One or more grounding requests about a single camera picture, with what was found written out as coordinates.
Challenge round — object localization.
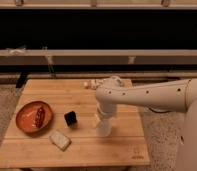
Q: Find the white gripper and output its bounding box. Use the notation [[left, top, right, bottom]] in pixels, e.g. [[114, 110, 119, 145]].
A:
[[93, 103, 117, 128]]

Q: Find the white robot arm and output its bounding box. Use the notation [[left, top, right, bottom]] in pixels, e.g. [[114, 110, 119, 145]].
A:
[[95, 77, 197, 171]]

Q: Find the black eraser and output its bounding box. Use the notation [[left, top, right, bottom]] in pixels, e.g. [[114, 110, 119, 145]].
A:
[[64, 111, 77, 126]]

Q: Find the wooden table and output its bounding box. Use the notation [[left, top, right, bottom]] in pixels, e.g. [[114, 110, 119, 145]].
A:
[[0, 79, 150, 168]]

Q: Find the white sponge block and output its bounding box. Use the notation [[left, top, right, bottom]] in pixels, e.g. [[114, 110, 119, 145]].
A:
[[49, 130, 71, 151]]

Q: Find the dark brown food item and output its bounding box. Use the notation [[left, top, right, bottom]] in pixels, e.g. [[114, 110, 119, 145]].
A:
[[35, 107, 45, 128]]

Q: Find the orange bowl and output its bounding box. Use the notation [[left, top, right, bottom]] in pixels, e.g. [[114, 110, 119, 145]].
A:
[[15, 101, 53, 134]]

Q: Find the grey horizontal rail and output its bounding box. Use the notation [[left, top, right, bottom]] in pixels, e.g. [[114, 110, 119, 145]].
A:
[[0, 49, 197, 66]]

